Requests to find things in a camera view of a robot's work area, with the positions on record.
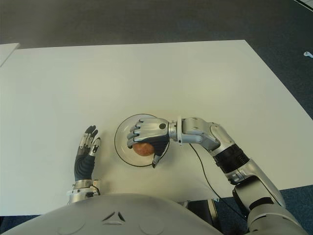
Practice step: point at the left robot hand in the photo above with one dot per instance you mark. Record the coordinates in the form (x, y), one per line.
(83, 166)

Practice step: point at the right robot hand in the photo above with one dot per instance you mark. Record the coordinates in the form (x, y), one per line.
(151, 129)

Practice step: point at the red yellow apple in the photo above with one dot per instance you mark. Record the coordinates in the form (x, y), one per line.
(144, 149)

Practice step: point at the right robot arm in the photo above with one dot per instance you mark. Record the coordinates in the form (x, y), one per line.
(220, 142)

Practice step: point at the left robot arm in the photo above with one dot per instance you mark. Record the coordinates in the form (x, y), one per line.
(80, 193)

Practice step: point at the white plate black rim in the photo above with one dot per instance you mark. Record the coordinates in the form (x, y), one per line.
(122, 139)

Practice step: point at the grey robot torso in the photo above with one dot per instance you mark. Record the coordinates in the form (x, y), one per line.
(122, 218)

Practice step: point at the white side table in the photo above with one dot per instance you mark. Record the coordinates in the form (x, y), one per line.
(7, 52)

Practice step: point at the small white floor object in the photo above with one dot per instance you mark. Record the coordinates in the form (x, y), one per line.
(308, 54)

